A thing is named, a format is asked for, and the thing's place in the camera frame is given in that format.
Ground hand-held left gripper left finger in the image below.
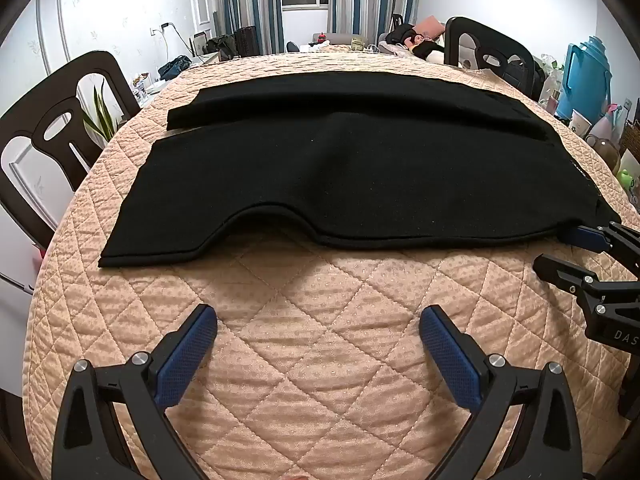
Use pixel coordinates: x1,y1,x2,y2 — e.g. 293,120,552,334
51,304,218,480

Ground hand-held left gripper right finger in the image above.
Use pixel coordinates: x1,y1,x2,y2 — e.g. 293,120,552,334
419,305,585,480

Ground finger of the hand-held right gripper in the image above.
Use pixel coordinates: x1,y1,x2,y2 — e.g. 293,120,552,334
533,254,640,311
560,221,640,281

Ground black pants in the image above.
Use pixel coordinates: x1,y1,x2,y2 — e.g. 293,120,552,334
98,71,622,268

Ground green frog toy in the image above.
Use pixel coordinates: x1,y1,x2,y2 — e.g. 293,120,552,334
617,167,640,207

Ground brown round jar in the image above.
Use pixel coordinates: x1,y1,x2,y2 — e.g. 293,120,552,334
585,134,621,171

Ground wicker basket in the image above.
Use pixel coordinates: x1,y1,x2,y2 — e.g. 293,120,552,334
620,122,640,166

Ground peach quilted blanket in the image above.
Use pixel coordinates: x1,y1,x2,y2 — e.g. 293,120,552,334
22,42,640,480

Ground blue thermos jug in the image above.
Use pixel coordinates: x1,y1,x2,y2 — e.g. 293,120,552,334
555,36,613,121

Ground black backpack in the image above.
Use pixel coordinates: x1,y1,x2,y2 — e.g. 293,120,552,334
505,57,546,101

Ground dark wooden chair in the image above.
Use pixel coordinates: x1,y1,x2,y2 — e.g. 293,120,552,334
0,50,141,251
444,16,536,96

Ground green potted plant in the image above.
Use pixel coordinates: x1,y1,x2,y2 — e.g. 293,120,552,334
82,77,123,148

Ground pink pillow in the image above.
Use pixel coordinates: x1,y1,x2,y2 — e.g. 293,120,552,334
415,16,444,38

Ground white boxes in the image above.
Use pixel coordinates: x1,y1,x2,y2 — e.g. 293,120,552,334
132,72,166,106

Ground dark handbag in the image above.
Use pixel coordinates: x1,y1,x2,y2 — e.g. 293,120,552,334
157,55,193,81

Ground grey sofa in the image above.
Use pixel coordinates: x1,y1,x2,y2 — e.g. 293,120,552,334
312,30,381,53

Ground black bag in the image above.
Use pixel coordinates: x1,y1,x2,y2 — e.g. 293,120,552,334
205,34,236,61

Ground grey blue striped curtain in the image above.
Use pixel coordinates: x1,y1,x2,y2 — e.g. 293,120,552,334
327,0,421,46
212,0,283,56

